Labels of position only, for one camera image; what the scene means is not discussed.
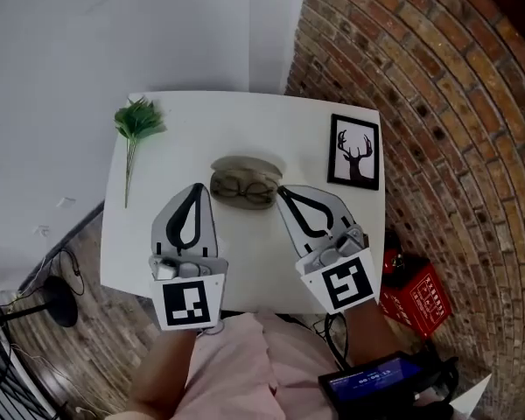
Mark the person's right forearm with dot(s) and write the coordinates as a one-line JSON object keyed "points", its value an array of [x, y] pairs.
{"points": [[367, 335]]}

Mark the person's pink clothing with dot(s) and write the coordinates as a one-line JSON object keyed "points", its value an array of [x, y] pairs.
{"points": [[232, 366]]}

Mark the red fire extinguisher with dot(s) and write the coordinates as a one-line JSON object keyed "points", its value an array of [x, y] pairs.
{"points": [[391, 256]]}

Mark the person's left forearm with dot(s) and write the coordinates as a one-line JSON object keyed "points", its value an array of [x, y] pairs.
{"points": [[162, 370]]}

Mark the white wall socket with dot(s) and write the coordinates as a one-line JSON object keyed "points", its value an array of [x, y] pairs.
{"points": [[65, 202], [42, 230]]}

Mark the beige glasses case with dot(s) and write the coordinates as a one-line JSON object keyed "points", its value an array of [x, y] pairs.
{"points": [[245, 164]]}

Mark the black device with blue screen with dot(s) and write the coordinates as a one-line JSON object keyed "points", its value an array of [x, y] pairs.
{"points": [[372, 379]]}

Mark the black framed deer picture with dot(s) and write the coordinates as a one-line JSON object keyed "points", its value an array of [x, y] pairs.
{"points": [[354, 153]]}

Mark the red fire extinguisher box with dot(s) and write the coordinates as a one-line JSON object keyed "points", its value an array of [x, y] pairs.
{"points": [[420, 300]]}

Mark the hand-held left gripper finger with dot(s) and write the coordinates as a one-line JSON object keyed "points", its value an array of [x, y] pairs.
{"points": [[159, 234], [207, 234]]}

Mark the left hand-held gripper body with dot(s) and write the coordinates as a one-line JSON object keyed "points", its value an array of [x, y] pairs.
{"points": [[186, 304]]}

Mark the black-rimmed eyeglasses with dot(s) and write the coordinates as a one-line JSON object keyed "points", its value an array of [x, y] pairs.
{"points": [[256, 189]]}

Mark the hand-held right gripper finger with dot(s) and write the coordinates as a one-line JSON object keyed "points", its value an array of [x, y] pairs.
{"points": [[337, 208], [299, 236]]}

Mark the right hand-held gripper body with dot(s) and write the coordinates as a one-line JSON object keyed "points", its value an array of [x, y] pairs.
{"points": [[345, 282]]}

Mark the black standing fan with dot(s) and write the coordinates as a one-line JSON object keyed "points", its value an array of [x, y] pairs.
{"points": [[63, 300]]}

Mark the green artificial plant sprig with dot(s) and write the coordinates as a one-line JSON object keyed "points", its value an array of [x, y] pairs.
{"points": [[140, 121]]}

